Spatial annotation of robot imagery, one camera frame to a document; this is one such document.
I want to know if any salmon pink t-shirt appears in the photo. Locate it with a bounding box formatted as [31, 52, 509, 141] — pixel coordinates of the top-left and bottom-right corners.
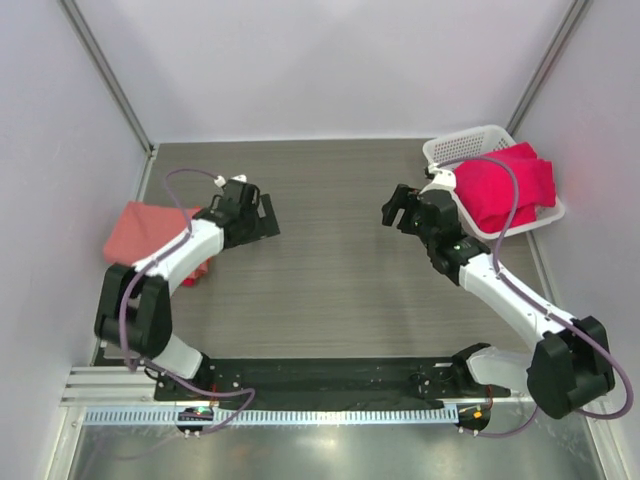
[103, 201, 186, 265]

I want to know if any crimson t-shirt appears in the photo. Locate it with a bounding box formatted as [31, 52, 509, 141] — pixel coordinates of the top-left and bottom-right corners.
[181, 259, 211, 287]
[455, 143, 556, 233]

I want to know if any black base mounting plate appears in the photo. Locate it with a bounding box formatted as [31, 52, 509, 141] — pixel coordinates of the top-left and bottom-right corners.
[153, 356, 511, 402]

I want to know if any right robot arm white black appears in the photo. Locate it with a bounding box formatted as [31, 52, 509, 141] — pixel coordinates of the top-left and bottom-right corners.
[381, 184, 615, 419]

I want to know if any right aluminium frame post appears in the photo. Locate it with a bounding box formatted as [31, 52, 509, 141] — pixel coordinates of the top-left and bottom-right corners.
[505, 0, 592, 136]

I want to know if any aluminium frame post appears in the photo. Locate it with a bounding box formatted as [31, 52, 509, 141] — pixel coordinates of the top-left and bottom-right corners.
[505, 0, 592, 136]
[58, 0, 154, 156]

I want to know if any crimson t-shirt in basket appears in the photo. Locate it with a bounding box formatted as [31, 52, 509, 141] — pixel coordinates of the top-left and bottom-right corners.
[455, 143, 556, 233]

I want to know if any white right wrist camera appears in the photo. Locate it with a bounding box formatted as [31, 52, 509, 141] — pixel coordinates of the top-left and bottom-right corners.
[420, 164, 457, 193]

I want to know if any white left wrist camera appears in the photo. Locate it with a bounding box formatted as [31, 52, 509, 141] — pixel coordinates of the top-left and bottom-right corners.
[214, 174, 247, 188]

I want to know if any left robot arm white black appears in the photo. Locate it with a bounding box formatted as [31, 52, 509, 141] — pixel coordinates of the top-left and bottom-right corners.
[94, 176, 280, 399]

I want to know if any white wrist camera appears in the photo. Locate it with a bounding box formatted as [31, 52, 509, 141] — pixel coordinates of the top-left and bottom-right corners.
[420, 164, 457, 193]
[214, 174, 247, 188]

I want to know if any white plastic laundry basket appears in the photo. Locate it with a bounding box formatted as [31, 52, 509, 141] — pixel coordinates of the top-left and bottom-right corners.
[423, 125, 565, 240]

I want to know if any perforated aluminium rail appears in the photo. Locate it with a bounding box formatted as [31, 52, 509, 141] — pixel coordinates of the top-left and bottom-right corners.
[83, 405, 458, 427]

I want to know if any left aluminium frame post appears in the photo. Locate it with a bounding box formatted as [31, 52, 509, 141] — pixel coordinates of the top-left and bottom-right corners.
[58, 0, 154, 156]

